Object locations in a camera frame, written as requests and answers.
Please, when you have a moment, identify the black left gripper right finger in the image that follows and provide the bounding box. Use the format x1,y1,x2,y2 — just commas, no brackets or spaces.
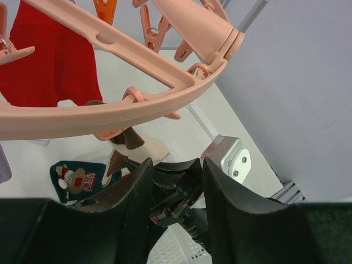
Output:
203,158,351,263

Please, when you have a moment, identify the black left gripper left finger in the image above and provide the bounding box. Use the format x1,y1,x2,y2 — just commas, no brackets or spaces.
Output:
1,159,153,263

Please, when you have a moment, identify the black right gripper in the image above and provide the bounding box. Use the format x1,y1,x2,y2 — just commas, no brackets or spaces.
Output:
150,158,208,228

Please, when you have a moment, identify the teal sock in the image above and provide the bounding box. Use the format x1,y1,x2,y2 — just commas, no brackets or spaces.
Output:
49,161,122,204

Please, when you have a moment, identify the pink round clip hanger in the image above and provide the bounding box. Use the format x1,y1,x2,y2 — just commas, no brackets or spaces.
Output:
1,1,244,140

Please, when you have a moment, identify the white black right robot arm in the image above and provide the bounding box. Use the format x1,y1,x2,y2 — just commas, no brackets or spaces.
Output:
150,158,211,253

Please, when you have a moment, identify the white plastic basket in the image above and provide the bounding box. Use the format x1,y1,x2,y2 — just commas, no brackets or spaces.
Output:
124,154,212,263

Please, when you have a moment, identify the white metal drying rack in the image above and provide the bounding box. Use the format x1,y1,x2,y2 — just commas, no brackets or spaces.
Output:
186,0,269,142

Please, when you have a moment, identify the red sock centre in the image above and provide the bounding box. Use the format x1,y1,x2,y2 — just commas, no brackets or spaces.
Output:
1,1,103,107

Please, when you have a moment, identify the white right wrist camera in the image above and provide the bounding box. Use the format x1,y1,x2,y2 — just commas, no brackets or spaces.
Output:
200,135,252,184

